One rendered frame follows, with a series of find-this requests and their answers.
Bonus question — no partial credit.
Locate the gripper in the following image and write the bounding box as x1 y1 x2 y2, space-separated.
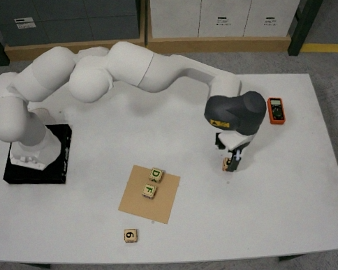
226 142 250 172

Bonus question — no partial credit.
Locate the tan square mat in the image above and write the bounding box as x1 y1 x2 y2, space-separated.
118 165 180 224

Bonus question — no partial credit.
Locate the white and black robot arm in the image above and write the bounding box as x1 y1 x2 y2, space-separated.
0 42 267 170

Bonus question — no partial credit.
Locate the wooden letter block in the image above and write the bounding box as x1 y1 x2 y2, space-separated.
222 157 231 172
142 183 156 200
149 167 163 183

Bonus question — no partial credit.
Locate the orange digital multimeter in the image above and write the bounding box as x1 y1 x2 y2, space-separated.
267 98 286 125

